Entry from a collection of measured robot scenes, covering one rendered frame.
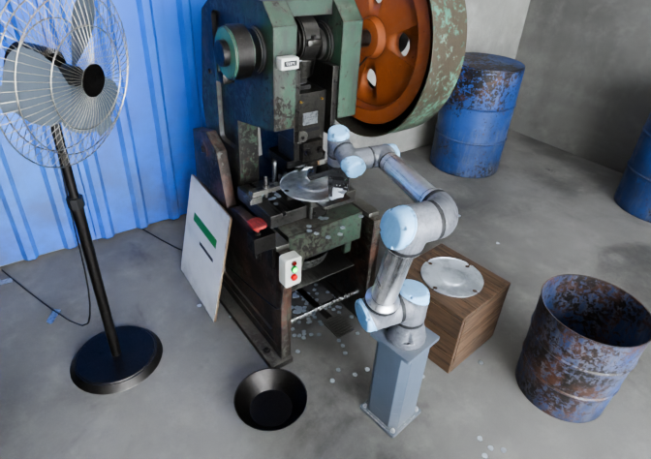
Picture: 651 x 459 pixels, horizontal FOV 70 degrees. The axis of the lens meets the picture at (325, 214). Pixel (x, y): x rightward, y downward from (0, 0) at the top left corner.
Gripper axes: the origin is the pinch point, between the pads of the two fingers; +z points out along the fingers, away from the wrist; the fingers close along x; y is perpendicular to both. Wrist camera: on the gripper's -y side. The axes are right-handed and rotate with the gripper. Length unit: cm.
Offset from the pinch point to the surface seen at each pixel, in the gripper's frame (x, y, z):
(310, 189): 5.3, -9.0, 2.6
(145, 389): -66, -70, 62
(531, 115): 269, 170, 154
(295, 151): 13.7, -16.1, -10.0
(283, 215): -4.7, -19.0, 9.5
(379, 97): 47, 15, -16
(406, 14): 51, 22, -52
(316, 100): 26.1, -9.5, -27.0
